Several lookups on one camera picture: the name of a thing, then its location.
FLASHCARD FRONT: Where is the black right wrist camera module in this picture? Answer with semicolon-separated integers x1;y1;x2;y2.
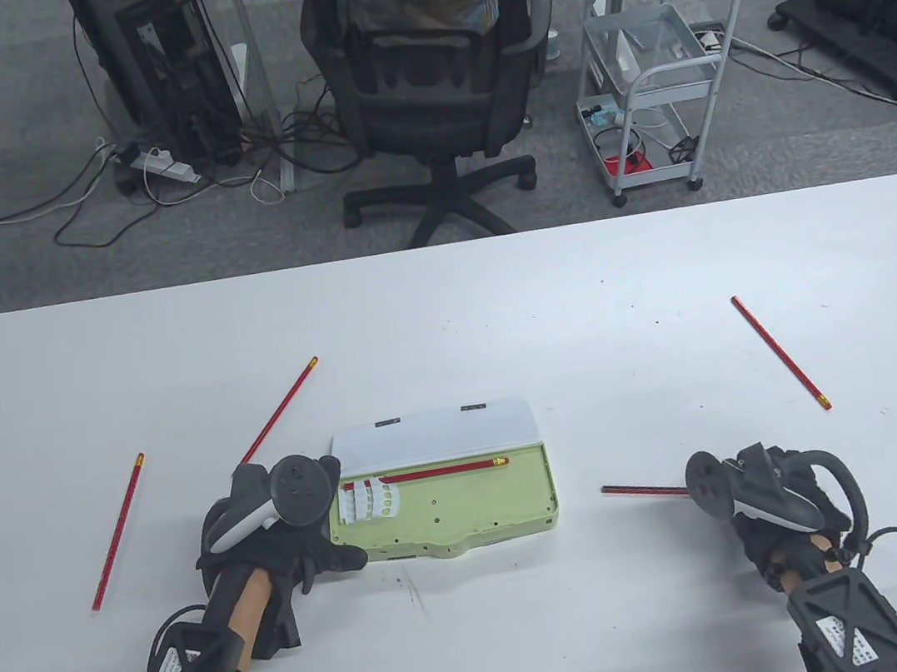
782;560;897;672

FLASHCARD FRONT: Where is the tangle of black floor cables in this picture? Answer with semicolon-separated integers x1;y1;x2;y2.
33;54;387;254

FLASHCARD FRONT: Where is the white utility cart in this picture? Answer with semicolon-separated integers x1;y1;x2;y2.
560;0;772;212

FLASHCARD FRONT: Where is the black computer tower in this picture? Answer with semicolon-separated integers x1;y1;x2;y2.
64;0;251;188

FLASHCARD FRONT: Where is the green multifunction pencil case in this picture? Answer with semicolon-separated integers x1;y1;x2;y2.
312;393;566;577

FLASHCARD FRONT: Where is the white power strip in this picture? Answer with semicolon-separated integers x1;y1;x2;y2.
129;141;203;192

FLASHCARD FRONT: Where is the red wooden pencil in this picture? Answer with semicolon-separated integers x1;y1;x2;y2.
70;452;167;613
600;473;692;510
342;454;511;493
730;284;834;423
227;356;333;466

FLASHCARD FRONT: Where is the person's left hand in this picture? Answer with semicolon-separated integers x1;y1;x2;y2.
183;451;381;668

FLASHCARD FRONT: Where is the black bead bracelet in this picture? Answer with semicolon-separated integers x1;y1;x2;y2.
820;537;870;569

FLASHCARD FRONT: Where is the person's right hand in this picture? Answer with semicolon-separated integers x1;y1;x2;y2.
725;444;862;597

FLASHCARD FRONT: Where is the grey white hand controller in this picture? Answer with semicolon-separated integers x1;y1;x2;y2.
195;448;347;558
681;427;873;570

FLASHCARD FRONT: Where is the black mesh office chair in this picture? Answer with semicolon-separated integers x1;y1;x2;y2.
296;0;591;260

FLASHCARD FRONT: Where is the small red object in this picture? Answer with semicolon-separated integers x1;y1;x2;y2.
602;146;654;178

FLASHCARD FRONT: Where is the person's right forearm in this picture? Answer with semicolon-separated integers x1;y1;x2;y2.
761;530;845;588

